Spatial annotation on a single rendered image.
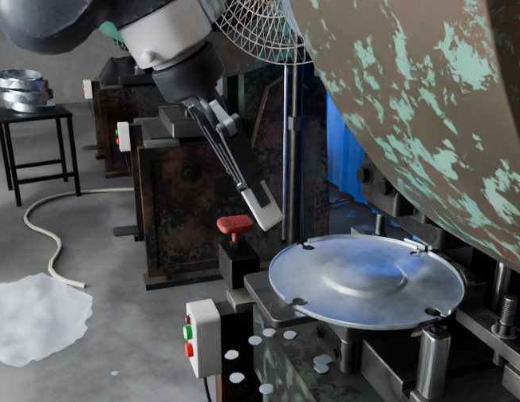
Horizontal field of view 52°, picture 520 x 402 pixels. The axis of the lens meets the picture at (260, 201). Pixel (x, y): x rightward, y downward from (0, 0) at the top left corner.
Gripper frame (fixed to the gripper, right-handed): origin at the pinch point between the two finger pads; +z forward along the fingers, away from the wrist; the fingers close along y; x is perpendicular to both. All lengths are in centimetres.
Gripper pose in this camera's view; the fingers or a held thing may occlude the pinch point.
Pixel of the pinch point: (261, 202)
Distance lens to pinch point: 66.6
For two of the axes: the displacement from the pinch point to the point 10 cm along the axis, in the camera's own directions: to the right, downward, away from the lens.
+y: 3.7, 3.2, -8.7
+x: 8.2, -5.5, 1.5
